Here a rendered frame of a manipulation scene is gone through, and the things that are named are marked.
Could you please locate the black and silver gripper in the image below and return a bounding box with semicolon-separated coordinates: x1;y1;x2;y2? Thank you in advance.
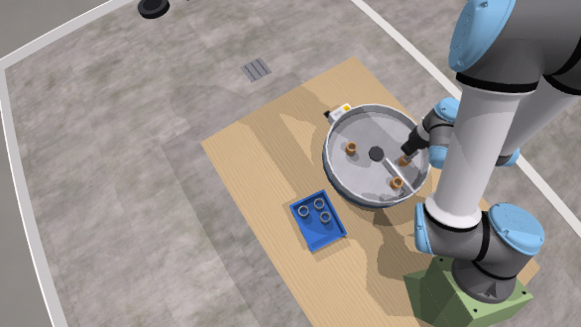
401;117;429;162

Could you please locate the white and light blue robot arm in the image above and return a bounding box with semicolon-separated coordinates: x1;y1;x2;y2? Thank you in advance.
414;0;581;304

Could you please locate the bronze bushing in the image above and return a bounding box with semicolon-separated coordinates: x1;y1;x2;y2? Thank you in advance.
390;177;403;189
399;155;411;166
345;142;357;155

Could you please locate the blue crate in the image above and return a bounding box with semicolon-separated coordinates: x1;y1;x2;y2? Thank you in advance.
290;189;347;252

